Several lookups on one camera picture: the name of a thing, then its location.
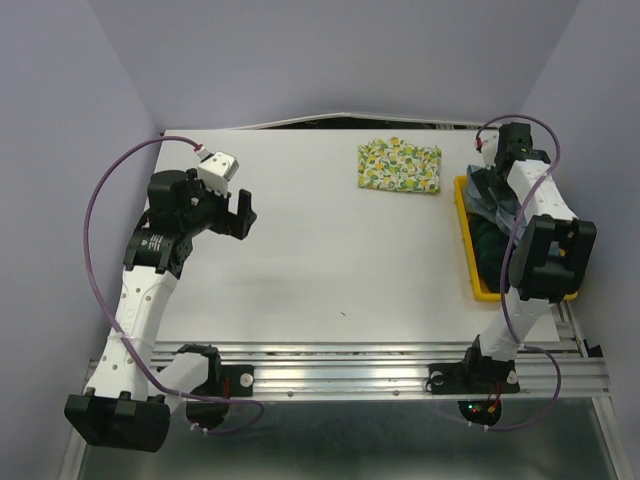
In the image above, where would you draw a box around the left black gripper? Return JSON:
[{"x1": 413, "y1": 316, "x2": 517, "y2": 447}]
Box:
[{"x1": 181, "y1": 168, "x2": 256, "y2": 240}]

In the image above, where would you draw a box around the light blue denim skirt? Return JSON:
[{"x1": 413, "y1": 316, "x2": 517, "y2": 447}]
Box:
[{"x1": 463, "y1": 165, "x2": 520, "y2": 236}]

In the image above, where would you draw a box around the lemon print skirt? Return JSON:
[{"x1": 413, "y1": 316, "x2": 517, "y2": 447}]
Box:
[{"x1": 357, "y1": 137, "x2": 442, "y2": 195}]

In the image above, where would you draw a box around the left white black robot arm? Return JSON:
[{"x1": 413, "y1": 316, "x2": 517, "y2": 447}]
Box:
[{"x1": 64, "y1": 169, "x2": 257, "y2": 452}]

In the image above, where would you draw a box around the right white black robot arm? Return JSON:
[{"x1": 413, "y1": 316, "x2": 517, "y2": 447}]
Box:
[{"x1": 460, "y1": 115, "x2": 597, "y2": 390}]

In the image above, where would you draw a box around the dark green skirt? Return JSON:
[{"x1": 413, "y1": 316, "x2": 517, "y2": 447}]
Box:
[{"x1": 469, "y1": 214, "x2": 508, "y2": 294}]

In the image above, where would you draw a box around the yellow plastic tray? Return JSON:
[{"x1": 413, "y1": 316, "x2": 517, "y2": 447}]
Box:
[{"x1": 454, "y1": 175, "x2": 597, "y2": 303}]

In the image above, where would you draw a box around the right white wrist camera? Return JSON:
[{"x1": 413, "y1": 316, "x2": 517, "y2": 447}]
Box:
[{"x1": 476, "y1": 134, "x2": 499, "y2": 168}]

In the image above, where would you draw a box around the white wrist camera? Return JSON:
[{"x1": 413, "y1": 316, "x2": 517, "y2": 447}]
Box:
[
  {"x1": 196, "y1": 147, "x2": 239, "y2": 197},
  {"x1": 476, "y1": 134, "x2": 499, "y2": 168}
]

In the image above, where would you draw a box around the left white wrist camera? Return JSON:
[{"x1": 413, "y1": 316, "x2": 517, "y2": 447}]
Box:
[{"x1": 196, "y1": 147, "x2": 239, "y2": 197}]

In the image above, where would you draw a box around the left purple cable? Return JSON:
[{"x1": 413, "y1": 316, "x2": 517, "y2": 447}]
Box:
[{"x1": 82, "y1": 138, "x2": 265, "y2": 435}]

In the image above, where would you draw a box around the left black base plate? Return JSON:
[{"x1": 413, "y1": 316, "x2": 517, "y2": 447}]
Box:
[{"x1": 186, "y1": 364, "x2": 254, "y2": 434}]

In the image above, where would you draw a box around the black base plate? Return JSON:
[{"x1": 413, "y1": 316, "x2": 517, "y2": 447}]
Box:
[
  {"x1": 186, "y1": 364, "x2": 254, "y2": 434},
  {"x1": 425, "y1": 362, "x2": 521, "y2": 428}
]

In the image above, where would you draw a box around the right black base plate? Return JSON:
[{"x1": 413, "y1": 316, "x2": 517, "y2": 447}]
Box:
[{"x1": 425, "y1": 362, "x2": 521, "y2": 428}]

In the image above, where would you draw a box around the aluminium rail frame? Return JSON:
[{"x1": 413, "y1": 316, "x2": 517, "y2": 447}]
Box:
[{"x1": 59, "y1": 119, "x2": 621, "y2": 480}]

